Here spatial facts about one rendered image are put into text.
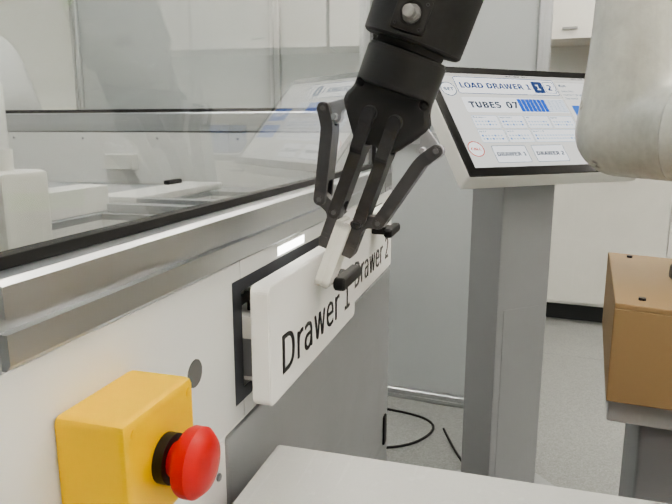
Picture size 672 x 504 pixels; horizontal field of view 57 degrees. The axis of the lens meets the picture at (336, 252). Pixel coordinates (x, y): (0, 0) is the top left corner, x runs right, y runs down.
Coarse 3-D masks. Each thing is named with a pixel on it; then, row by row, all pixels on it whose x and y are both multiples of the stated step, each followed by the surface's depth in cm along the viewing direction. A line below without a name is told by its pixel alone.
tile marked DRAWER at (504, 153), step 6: (498, 150) 134; (504, 150) 135; (510, 150) 135; (516, 150) 136; (522, 150) 137; (498, 156) 133; (504, 156) 134; (510, 156) 134; (516, 156) 135; (522, 156) 136; (528, 156) 136; (498, 162) 132; (504, 162) 133; (510, 162) 133; (516, 162) 134; (522, 162) 135
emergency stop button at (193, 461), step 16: (192, 432) 34; (208, 432) 35; (176, 448) 33; (192, 448) 33; (208, 448) 34; (176, 464) 33; (192, 464) 33; (208, 464) 34; (176, 480) 33; (192, 480) 33; (208, 480) 35; (192, 496) 34
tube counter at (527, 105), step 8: (512, 104) 144; (520, 104) 145; (528, 104) 146; (536, 104) 147; (544, 104) 148; (552, 104) 149; (560, 104) 150; (528, 112) 144; (536, 112) 145; (544, 112) 146; (552, 112) 147; (560, 112) 148; (568, 112) 149
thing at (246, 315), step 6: (246, 306) 79; (246, 312) 76; (246, 318) 55; (246, 324) 56; (246, 330) 56; (246, 336) 56; (246, 342) 56; (246, 348) 56; (246, 354) 56; (246, 360) 56; (246, 366) 56; (246, 372) 56; (246, 378) 57
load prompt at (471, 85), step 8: (456, 80) 141; (464, 80) 142; (472, 80) 143; (480, 80) 144; (488, 80) 145; (496, 80) 146; (504, 80) 147; (512, 80) 148; (520, 80) 150; (528, 80) 151; (536, 80) 152; (544, 80) 153; (464, 88) 141; (472, 88) 142; (480, 88) 143; (488, 88) 144; (496, 88) 145; (504, 88) 146; (512, 88) 147; (520, 88) 148; (528, 88) 149; (536, 88) 150; (544, 88) 151; (552, 88) 152
